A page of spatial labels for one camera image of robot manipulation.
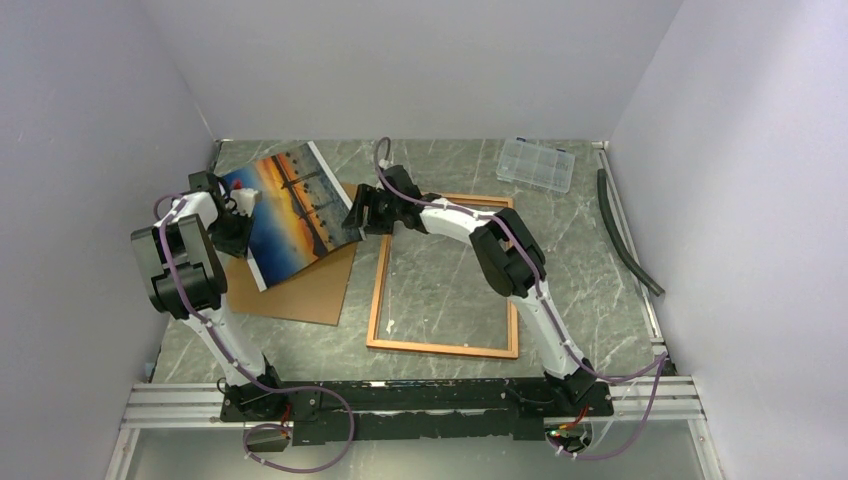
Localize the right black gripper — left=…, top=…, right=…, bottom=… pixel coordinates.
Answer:
left=341, top=184, right=402, bottom=236

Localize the aluminium extrusion rail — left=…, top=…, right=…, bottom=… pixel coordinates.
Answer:
left=121, top=383, right=224, bottom=429

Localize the sunset landscape photo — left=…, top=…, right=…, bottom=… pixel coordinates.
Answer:
left=223, top=141, right=363, bottom=291

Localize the wooden picture frame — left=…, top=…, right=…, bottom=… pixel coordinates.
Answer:
left=365, top=226, right=519, bottom=360

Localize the clear plastic organizer box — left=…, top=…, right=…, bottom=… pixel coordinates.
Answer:
left=495, top=137, right=576, bottom=195

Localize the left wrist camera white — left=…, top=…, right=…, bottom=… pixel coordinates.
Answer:
left=230, top=188, right=262, bottom=217

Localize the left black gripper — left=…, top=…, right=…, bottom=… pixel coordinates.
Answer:
left=209, top=208, right=257, bottom=260

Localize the brown backing board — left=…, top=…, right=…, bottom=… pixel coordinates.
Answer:
left=225, top=182, right=362, bottom=327

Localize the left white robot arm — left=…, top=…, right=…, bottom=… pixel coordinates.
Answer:
left=130, top=171, right=287, bottom=420

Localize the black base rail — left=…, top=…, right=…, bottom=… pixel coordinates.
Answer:
left=219, top=377, right=614, bottom=446

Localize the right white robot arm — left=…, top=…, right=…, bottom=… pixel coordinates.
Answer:
left=343, top=165, right=602, bottom=415

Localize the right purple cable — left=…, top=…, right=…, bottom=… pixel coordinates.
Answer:
left=372, top=137, right=669, bottom=463

